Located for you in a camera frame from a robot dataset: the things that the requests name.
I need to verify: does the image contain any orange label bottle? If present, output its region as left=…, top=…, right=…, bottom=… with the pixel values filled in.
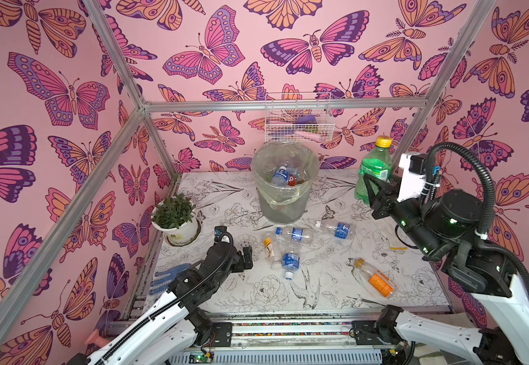
left=347, top=258, right=397, bottom=298

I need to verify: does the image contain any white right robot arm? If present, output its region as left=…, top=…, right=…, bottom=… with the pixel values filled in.
left=350, top=142, right=529, bottom=364

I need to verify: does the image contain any yellow label small bottle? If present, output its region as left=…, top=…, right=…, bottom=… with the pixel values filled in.
left=263, top=234, right=283, bottom=270

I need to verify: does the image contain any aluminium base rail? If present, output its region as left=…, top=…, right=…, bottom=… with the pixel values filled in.
left=108, top=309, right=411, bottom=365

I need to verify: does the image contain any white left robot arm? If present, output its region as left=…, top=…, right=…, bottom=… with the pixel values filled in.
left=69, top=241, right=253, bottom=364

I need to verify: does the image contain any blue cap bottle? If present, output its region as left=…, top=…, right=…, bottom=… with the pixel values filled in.
left=280, top=240, right=302, bottom=281

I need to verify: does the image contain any green plastic bottle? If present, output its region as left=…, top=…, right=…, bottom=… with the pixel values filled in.
left=354, top=135, right=393, bottom=205

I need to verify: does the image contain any potted green plant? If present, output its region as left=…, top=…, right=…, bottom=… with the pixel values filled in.
left=151, top=194, right=200, bottom=246

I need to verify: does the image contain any small blue label bottle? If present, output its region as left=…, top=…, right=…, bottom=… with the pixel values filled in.
left=271, top=166, right=290, bottom=187

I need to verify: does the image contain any blue dotted work glove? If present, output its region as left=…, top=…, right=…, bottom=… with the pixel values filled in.
left=149, top=263, right=191, bottom=295

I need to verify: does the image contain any white wire wall basket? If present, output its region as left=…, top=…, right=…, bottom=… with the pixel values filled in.
left=263, top=97, right=335, bottom=144

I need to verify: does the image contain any pink watering can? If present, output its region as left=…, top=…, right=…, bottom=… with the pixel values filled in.
left=84, top=329, right=109, bottom=348

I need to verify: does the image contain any small red can bottle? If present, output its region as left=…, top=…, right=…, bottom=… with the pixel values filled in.
left=287, top=173, right=297, bottom=187

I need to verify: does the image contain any grey mesh waste bin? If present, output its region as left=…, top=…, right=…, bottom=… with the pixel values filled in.
left=251, top=142, right=320, bottom=224

